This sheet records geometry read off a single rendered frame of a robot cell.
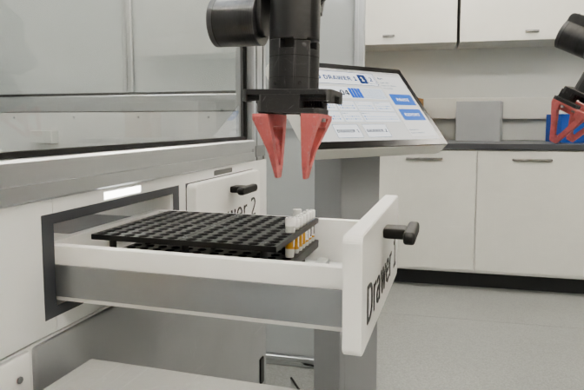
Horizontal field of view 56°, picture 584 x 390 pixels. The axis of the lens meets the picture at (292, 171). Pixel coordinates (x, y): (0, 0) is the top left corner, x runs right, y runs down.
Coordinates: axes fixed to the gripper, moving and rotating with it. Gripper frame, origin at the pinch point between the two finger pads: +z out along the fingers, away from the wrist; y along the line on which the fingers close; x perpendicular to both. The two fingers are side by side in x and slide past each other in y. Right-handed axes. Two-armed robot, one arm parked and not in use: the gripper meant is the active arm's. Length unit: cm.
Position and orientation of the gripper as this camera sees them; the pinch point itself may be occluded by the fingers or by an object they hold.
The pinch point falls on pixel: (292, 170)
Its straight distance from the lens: 63.2
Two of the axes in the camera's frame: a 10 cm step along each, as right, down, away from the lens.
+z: -0.2, 10.0, 0.7
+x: 2.9, -0.6, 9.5
